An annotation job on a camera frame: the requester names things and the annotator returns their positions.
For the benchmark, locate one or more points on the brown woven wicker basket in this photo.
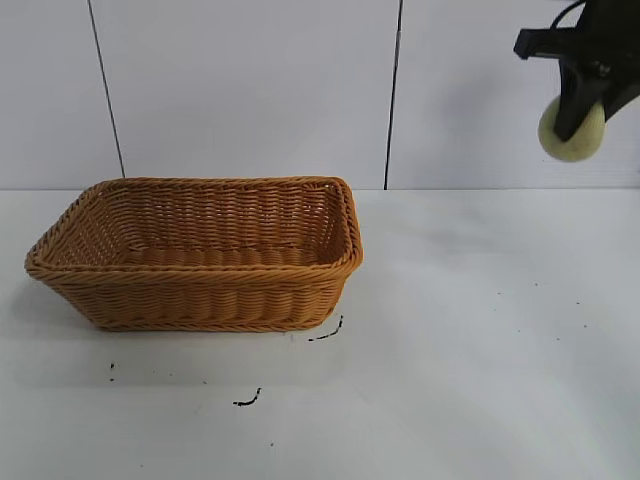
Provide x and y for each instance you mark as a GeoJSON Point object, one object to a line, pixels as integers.
{"type": "Point", "coordinates": [200, 300]}

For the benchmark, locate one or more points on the pale yellow egg yolk pastry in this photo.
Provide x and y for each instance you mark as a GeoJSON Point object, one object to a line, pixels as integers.
{"type": "Point", "coordinates": [575, 147]}

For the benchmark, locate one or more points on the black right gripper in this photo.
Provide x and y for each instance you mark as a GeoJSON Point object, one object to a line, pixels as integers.
{"type": "Point", "coordinates": [610, 35]}

